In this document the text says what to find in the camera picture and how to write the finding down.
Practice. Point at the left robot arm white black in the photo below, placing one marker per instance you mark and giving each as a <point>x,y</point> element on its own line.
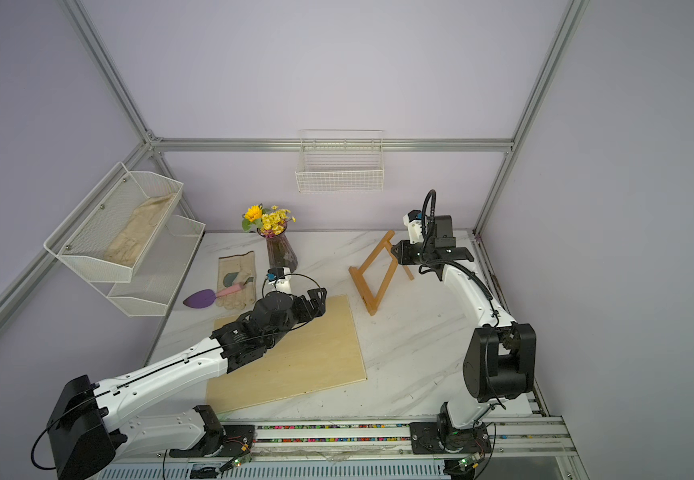
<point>92,423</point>

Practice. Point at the purple pink garden trowel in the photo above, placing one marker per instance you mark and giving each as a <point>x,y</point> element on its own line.
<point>207,297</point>

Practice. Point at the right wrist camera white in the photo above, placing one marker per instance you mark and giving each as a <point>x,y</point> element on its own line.
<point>416,226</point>

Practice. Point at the grey slotted cable duct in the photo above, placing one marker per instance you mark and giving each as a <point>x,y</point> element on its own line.
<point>362,469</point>

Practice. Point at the beige glove in shelf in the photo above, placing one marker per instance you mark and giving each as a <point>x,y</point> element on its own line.
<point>129,244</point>

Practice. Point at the white two-tier mesh shelf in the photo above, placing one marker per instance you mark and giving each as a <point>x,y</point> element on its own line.
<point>150,287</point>

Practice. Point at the yellow flower bouquet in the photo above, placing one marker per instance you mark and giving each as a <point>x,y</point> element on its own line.
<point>267,221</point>

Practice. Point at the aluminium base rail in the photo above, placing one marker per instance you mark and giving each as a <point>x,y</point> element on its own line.
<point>397,438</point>

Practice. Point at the white wire wall basket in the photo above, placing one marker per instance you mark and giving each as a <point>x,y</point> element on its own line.
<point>340,161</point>

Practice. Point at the wooden easel frame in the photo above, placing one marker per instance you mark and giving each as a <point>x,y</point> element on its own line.
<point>372,269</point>

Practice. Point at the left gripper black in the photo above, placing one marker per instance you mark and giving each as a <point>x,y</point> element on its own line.
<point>318,307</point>

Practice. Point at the dark glass vase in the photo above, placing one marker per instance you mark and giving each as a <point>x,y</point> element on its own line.
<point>281,253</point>

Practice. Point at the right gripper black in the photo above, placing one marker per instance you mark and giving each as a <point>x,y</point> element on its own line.
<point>405,250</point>

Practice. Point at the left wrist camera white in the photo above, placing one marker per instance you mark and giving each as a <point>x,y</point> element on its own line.
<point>278,279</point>

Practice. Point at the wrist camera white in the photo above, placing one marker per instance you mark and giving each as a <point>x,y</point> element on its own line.
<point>278,279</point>
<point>416,226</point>

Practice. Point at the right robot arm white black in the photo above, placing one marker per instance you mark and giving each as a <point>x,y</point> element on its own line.
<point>499,363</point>

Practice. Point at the light plywood board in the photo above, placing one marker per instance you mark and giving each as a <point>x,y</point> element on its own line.
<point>322,355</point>

